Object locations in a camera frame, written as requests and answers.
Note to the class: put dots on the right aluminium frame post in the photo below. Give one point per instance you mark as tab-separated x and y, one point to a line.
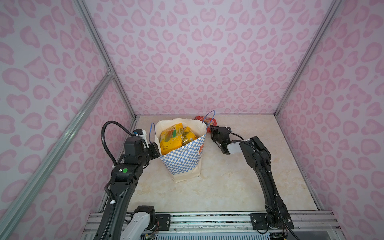
327	21

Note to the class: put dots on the red gummy snack bag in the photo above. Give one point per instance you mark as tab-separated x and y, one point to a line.
207	120

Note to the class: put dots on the left aluminium frame post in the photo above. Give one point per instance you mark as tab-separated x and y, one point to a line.
91	27

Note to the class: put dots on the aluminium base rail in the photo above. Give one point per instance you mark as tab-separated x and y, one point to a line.
306	225

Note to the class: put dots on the yellow chips bag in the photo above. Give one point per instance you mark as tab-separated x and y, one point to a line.
171	138

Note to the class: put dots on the diagonal aluminium frame bar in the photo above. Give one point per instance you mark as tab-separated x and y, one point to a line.
21	204

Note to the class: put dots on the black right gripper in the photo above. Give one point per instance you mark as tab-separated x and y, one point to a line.
214	131

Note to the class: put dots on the yellow candy snack bag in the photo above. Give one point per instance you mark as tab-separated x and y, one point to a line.
187	136

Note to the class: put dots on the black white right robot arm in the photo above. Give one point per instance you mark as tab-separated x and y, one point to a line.
258	158

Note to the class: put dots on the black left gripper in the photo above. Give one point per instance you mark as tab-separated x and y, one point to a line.
153	147

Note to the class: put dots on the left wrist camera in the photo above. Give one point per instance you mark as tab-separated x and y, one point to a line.
143	134

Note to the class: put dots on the blue checkered paper bag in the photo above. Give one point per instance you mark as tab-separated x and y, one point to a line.
183	163

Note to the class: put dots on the aluminium frame post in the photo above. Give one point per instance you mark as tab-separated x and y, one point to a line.
327	21
91	27

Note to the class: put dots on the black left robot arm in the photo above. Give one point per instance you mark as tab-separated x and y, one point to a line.
121	187

